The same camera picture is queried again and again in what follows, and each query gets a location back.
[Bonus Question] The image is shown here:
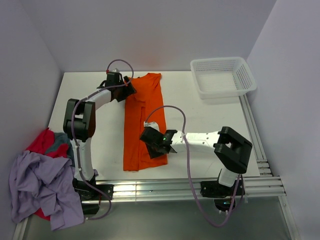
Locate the orange t shirt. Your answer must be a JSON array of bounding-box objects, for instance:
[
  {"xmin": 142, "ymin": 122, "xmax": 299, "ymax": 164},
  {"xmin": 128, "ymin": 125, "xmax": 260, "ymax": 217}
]
[{"xmin": 123, "ymin": 73, "xmax": 168, "ymax": 172}]

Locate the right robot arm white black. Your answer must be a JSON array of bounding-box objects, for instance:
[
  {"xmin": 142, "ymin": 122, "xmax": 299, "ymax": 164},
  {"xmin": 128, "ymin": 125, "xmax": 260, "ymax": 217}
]
[{"xmin": 139, "ymin": 126, "xmax": 253, "ymax": 195}]

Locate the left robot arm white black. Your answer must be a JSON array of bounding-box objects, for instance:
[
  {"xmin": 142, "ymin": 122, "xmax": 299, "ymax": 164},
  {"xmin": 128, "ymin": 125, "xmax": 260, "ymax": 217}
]
[{"xmin": 63, "ymin": 71, "xmax": 137, "ymax": 182}]

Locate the teal blue t shirt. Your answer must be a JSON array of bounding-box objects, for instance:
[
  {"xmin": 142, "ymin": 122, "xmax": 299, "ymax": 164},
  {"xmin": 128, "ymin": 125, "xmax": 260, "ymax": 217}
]
[{"xmin": 45, "ymin": 132, "xmax": 75, "ymax": 167}]

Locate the white perforated plastic basket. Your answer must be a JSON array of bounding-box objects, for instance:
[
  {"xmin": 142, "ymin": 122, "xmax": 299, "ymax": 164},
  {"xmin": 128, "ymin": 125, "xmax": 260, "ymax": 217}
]
[{"xmin": 190, "ymin": 57, "xmax": 257, "ymax": 100}]

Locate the red t shirt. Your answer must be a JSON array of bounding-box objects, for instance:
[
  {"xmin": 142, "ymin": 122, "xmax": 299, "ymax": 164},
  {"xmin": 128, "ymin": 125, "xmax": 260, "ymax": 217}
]
[{"xmin": 26, "ymin": 128, "xmax": 54, "ymax": 156}]

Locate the lavender t shirt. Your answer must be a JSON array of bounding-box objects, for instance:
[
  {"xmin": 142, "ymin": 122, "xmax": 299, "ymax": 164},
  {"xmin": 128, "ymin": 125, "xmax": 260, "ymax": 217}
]
[{"xmin": 9, "ymin": 150, "xmax": 85, "ymax": 231}]

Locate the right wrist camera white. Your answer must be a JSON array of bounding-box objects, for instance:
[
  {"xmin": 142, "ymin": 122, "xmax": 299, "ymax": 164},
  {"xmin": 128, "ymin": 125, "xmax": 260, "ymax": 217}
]
[{"xmin": 143, "ymin": 121, "xmax": 160, "ymax": 131}]

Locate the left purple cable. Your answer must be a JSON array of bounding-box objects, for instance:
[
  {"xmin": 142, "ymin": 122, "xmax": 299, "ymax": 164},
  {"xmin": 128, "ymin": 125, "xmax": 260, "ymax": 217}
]
[{"xmin": 71, "ymin": 59, "xmax": 135, "ymax": 221}]

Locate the aluminium front rail frame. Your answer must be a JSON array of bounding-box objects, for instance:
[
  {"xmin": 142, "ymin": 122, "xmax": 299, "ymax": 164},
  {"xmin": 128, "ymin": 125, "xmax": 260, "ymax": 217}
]
[{"xmin": 13, "ymin": 175, "xmax": 300, "ymax": 240}]

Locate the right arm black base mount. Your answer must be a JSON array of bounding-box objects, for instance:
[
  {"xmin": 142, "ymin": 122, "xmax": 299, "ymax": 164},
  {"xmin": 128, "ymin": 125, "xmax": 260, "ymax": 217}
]
[{"xmin": 200, "ymin": 180, "xmax": 236, "ymax": 212}]

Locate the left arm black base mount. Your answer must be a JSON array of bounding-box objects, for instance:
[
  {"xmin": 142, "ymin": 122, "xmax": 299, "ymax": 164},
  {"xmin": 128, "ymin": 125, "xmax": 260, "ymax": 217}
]
[{"xmin": 72, "ymin": 177, "xmax": 114, "ymax": 217}]

